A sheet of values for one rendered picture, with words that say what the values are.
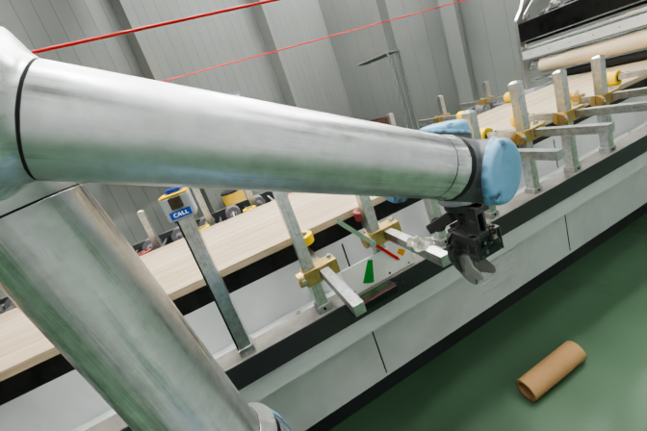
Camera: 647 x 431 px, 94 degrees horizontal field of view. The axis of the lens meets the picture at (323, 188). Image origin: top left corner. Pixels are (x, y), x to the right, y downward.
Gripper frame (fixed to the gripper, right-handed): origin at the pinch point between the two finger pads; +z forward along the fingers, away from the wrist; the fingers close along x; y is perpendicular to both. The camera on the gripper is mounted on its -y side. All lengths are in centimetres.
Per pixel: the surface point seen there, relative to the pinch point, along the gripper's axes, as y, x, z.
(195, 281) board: -56, -63, -7
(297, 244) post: -35.0, -29.8, -11.8
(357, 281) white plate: -34.3, -15.9, 8.5
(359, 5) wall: -664, 415, -259
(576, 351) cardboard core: -20, 58, 76
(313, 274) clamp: -34.2, -28.8, -1.0
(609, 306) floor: -30, 98, 83
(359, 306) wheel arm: -10.1, -25.0, -0.8
